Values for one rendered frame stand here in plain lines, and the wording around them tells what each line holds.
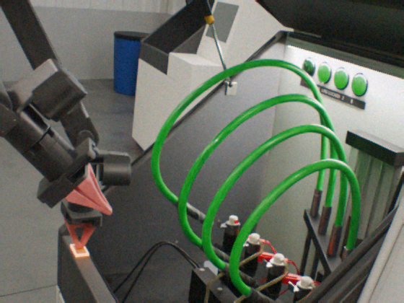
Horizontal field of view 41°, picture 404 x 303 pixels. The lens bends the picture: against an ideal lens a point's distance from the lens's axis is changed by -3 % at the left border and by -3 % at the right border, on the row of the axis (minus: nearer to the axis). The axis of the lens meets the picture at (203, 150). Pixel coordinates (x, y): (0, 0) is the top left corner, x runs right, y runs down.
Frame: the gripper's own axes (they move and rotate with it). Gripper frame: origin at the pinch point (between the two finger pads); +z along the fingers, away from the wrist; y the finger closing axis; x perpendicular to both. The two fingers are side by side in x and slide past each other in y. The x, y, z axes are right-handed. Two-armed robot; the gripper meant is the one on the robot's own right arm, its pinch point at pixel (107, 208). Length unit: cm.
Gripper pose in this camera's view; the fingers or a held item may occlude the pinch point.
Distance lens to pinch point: 82.9
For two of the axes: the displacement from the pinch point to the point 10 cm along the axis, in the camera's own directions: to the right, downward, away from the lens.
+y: 7.6, -6.5, -0.7
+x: -2.0, -3.3, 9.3
